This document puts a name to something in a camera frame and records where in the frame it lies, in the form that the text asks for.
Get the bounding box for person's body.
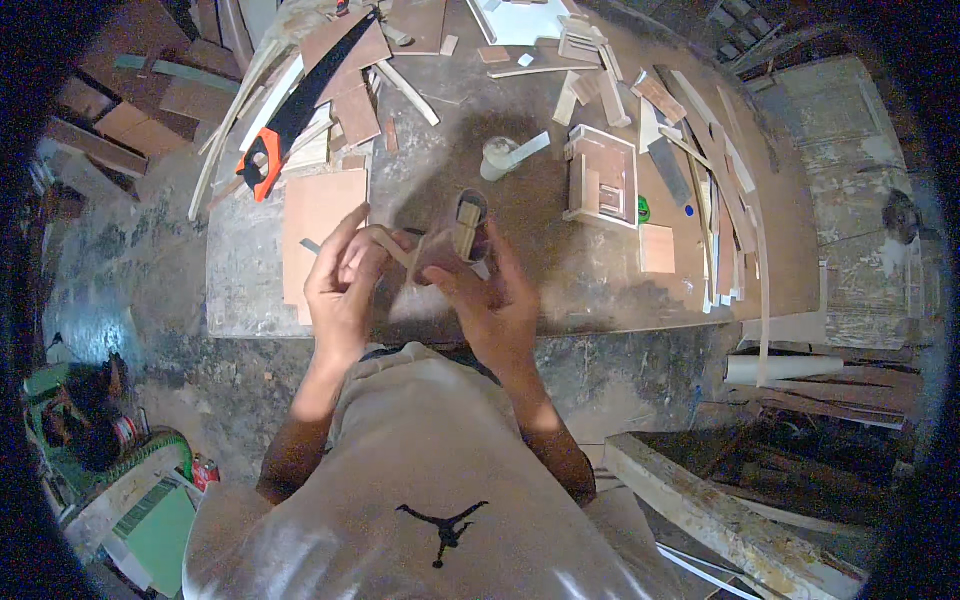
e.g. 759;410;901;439
182;341;680;600

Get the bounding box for heap of dark timber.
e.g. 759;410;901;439
693;360;927;526

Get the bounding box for dark round cup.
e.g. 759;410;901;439
455;188;492;265

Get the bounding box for small open wooden box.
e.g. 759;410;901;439
562;123;641;231

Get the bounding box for pile of long wood strips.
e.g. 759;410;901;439
631;64;774;387

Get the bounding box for pale wooden stick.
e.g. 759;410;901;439
374;59;442;128

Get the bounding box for dark grey flat bar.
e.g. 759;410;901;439
648;136;693;208

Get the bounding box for heap of short wood offcuts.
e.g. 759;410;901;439
551;15;633;129

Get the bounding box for green machine with hose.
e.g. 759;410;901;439
24;352;195;511

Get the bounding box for small wooden frame piece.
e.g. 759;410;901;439
372;201;485;288

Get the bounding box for pile of brown plywood sheets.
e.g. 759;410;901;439
238;6;396;175

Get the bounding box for paint stained wooden beam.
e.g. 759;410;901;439
602;432;867;600

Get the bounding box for green board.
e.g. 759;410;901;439
112;483;198;597

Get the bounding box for long thin wood strip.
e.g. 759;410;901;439
486;63;601;81

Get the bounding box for person's right hand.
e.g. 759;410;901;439
422;222;544;380

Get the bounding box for brown plywood sheet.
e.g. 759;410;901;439
384;0;449;57

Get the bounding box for large brown plywood board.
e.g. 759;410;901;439
282;168;370;327

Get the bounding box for white glue bottle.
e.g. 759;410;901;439
480;131;552;183

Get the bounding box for white plastic pipe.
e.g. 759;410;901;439
724;354;846;387

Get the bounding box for worn grey wooden bench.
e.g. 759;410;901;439
741;55;935;351

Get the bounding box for heap of boards on floor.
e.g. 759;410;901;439
43;0;245;198

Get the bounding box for orange handled black handsaw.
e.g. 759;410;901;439
235;7;380;204

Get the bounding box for white board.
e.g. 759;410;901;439
466;0;575;47

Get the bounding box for person's left hand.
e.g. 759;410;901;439
303;201;421;358

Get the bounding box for bundle of pale bent strips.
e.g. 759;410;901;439
186;36;301;223

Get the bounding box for small square plywood panel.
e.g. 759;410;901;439
639;223;677;275

